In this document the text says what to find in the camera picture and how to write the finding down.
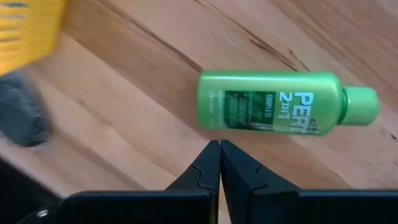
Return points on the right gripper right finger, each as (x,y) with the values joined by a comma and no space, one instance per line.
(264,205)

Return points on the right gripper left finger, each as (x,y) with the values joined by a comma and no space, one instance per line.
(186,205)

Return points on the yellow plastic basket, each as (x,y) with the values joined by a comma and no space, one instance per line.
(28,31)

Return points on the black coil in clear bag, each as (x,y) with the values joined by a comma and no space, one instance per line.
(21,112)

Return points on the green shampoo bottle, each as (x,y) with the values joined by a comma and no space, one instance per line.
(264,105)

